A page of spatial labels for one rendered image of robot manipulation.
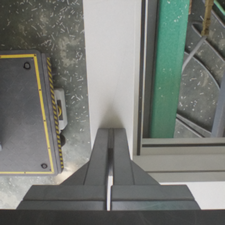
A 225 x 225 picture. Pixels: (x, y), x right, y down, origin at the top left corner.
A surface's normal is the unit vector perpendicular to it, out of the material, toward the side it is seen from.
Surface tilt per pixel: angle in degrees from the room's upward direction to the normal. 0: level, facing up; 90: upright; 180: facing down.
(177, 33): 0
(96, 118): 0
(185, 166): 90
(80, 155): 0
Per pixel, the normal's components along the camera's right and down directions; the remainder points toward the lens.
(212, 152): -0.01, 0.29
